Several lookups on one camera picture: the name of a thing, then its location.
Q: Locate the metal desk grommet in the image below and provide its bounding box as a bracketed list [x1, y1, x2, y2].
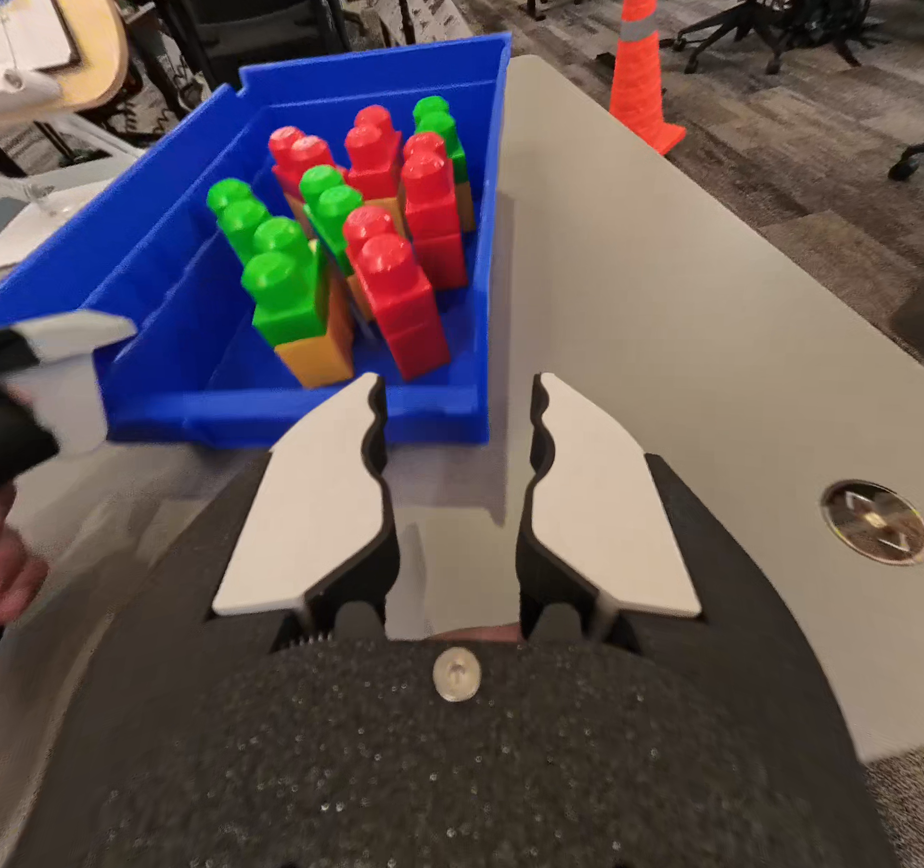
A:
[821, 479, 924, 566]

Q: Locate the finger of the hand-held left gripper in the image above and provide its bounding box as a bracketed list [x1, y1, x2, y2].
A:
[16, 309, 140, 366]

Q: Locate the person's left hand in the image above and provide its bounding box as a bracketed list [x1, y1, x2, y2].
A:
[0, 485, 51, 625]

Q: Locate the orange traffic cone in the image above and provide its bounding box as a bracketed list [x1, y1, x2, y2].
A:
[608, 0, 687, 156]

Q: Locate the cluster of stacked toy blocks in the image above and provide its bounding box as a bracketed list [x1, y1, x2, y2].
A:
[205, 95, 477, 389]

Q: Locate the clear framed instruction sheet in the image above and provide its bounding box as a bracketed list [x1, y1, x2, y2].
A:
[0, 0, 80, 72]

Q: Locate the blue plastic bin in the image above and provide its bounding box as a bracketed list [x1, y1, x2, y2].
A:
[0, 32, 513, 448]

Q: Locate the grey desk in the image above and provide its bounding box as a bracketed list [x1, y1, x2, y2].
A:
[0, 53, 924, 764]

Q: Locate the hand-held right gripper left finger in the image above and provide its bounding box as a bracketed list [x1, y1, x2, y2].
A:
[211, 372, 400, 641]

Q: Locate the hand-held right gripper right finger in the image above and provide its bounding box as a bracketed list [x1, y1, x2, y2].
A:
[516, 372, 703, 641]

